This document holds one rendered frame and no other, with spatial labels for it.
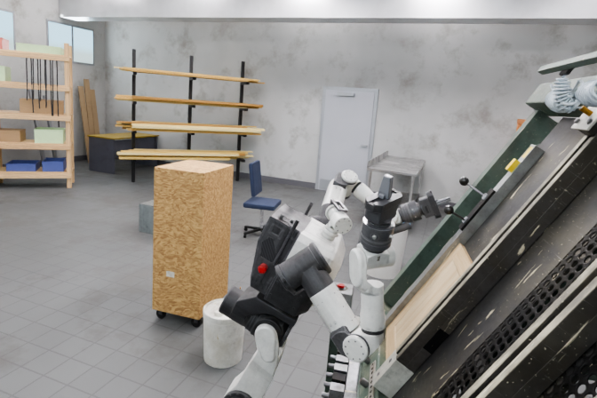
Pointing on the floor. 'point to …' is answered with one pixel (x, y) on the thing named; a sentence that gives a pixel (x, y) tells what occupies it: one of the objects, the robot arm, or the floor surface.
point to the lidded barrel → (396, 258)
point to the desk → (105, 145)
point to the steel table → (408, 166)
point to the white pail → (221, 338)
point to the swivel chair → (258, 197)
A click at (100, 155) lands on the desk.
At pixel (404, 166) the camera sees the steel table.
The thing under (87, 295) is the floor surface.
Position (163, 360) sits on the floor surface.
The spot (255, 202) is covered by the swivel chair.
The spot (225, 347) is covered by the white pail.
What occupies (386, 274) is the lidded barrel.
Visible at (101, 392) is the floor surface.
